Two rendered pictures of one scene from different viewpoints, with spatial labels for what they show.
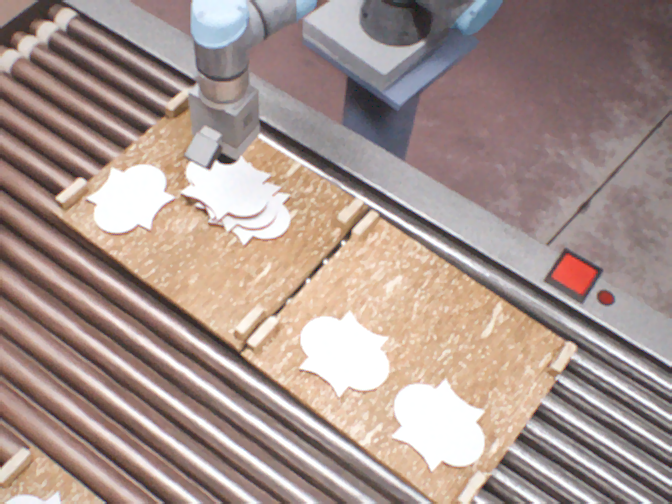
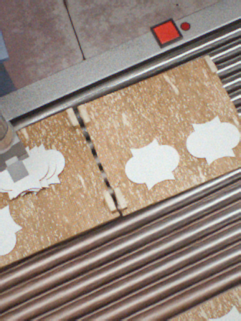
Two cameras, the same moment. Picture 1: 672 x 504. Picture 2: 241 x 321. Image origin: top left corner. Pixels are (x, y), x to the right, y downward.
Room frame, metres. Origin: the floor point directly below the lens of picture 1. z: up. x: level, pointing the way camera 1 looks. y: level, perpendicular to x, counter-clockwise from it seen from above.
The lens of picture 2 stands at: (0.25, 0.38, 2.41)
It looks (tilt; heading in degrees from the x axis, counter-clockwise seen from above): 69 degrees down; 317
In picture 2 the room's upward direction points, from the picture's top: 12 degrees counter-clockwise
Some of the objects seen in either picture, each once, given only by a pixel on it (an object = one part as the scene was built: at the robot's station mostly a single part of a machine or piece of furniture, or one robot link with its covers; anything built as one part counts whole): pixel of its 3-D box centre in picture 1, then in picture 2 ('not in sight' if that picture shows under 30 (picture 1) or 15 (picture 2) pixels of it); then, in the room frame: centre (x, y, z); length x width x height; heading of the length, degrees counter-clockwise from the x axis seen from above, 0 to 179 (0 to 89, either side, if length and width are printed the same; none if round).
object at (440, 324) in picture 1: (411, 353); (167, 132); (0.61, -0.14, 0.93); 0.41 x 0.35 x 0.02; 59
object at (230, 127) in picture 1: (214, 119); (6, 154); (0.83, 0.21, 1.16); 0.12 x 0.09 x 0.16; 156
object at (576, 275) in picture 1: (573, 275); (166, 33); (0.80, -0.41, 0.92); 0.06 x 0.06 x 0.01; 61
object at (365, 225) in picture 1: (365, 226); (84, 115); (0.82, -0.04, 0.95); 0.06 x 0.02 x 0.03; 149
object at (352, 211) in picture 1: (350, 214); (72, 118); (0.84, -0.02, 0.95); 0.06 x 0.02 x 0.03; 150
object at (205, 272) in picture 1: (212, 211); (26, 189); (0.83, 0.22, 0.93); 0.41 x 0.35 x 0.02; 60
